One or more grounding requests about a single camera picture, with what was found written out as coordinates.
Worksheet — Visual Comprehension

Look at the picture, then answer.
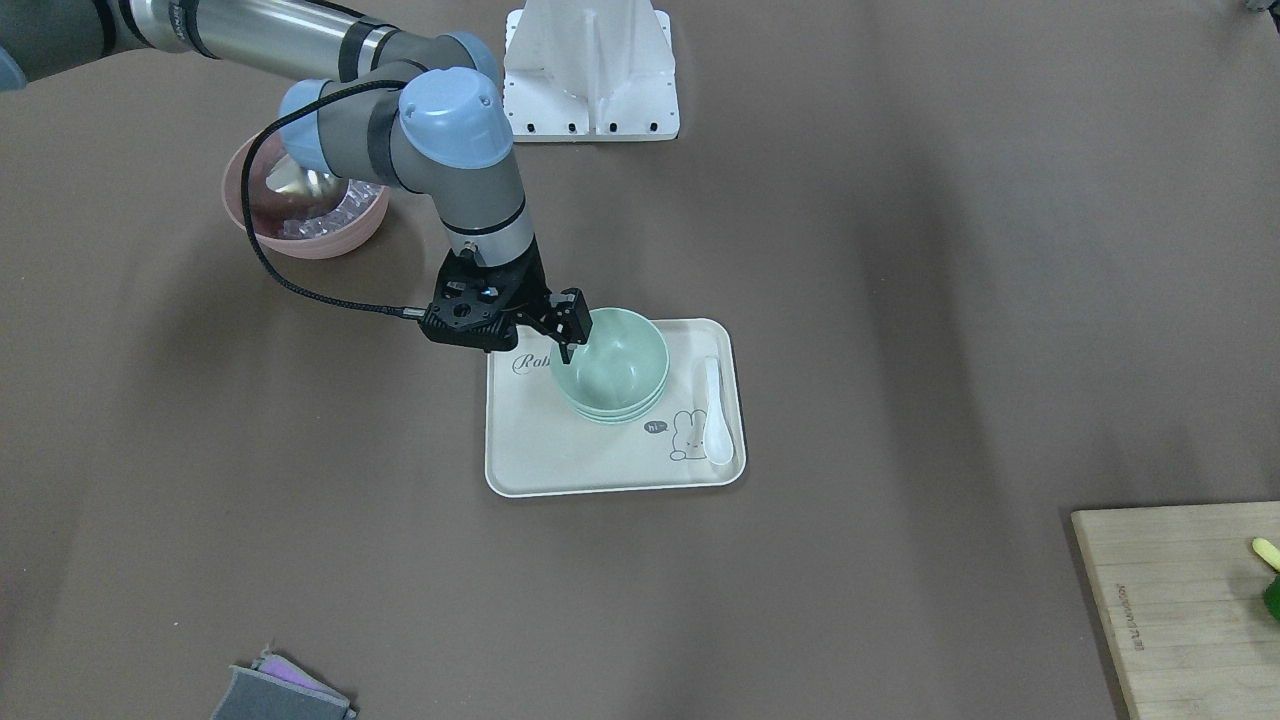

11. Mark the wooden cutting board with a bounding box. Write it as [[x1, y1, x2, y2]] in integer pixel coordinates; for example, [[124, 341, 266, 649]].
[[1071, 501, 1279, 719]]

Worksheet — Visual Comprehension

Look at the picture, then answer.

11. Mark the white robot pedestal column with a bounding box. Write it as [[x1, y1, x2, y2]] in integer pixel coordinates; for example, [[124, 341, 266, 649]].
[[503, 1, 681, 143]]

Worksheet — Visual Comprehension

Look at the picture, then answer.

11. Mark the beige rabbit serving tray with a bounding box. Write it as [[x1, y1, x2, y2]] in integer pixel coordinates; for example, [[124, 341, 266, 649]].
[[484, 318, 748, 498]]

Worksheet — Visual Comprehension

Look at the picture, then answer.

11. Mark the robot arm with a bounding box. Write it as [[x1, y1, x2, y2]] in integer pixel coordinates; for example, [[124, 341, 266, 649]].
[[1, 1, 593, 363]]

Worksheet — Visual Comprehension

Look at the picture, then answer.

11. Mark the yellow plastic knife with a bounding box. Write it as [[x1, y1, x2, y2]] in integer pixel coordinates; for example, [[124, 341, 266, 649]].
[[1251, 537, 1280, 573]]

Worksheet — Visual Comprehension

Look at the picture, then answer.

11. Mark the pink bowl with ice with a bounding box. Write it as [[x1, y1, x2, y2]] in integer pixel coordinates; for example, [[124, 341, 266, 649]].
[[221, 135, 390, 260]]

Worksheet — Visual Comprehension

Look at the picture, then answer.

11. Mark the green bowl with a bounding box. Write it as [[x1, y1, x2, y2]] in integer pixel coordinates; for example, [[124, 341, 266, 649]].
[[559, 386, 666, 424], [568, 396, 660, 425], [550, 307, 671, 409]]

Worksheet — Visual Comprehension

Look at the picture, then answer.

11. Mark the metal ice scoop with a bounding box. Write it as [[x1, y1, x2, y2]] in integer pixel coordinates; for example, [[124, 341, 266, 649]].
[[264, 155, 349, 204]]

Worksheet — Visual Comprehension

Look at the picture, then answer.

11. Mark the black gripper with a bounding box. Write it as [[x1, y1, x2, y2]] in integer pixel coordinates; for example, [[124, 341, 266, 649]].
[[419, 242, 593, 366]]

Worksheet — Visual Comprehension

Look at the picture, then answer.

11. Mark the folded grey cloth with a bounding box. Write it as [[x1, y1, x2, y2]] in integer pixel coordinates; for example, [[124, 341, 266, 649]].
[[211, 650, 358, 719]]

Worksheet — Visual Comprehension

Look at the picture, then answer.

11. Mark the green lime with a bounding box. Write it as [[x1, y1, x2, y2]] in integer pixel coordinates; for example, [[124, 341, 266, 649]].
[[1262, 574, 1280, 623]]

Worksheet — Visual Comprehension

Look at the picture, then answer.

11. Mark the green bowl on tray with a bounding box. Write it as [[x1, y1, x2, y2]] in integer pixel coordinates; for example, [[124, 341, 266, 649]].
[[568, 396, 660, 425]]

